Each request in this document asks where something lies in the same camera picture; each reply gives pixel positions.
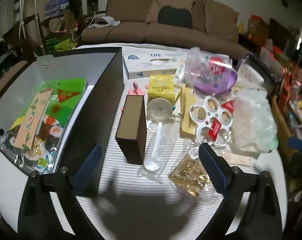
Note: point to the large black storage box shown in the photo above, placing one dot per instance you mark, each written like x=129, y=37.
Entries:
x=92, y=121

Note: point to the green sushi seaweed package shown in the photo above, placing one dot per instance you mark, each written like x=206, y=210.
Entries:
x=35, y=137

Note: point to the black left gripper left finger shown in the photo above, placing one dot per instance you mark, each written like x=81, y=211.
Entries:
x=37, y=217

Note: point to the white plastic measuring spoon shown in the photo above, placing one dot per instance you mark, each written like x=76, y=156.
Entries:
x=152, y=163

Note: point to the yellow tea box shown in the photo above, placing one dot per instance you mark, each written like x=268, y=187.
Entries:
x=163, y=86

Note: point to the small brown cardboard box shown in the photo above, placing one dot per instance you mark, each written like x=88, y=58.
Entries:
x=132, y=131

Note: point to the white device on sofa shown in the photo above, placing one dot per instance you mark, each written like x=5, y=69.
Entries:
x=105, y=21

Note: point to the white tissue box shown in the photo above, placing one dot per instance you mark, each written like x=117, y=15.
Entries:
x=144, y=62

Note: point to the brown sofa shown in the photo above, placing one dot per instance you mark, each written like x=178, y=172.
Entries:
x=206, y=24

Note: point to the white sticker label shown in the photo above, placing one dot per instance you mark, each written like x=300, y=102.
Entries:
x=46, y=63

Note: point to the purple plastic bowl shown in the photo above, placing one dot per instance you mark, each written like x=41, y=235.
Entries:
x=216, y=83

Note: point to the yellow paper packet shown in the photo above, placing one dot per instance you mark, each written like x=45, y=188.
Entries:
x=188, y=98

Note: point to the pink flower cookie cutter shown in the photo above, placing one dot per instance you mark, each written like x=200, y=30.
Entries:
x=137, y=91

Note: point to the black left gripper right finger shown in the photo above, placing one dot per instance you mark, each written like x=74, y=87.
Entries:
x=262, y=218

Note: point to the bag of golden candies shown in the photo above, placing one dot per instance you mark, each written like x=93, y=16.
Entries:
x=189, y=175

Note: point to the black cushion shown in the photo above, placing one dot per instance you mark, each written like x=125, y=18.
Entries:
x=176, y=17

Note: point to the clear lidded food container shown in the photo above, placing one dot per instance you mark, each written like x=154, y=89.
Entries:
x=253, y=70

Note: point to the crumpled clear plastic bag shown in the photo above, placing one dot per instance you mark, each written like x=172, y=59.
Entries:
x=254, y=128

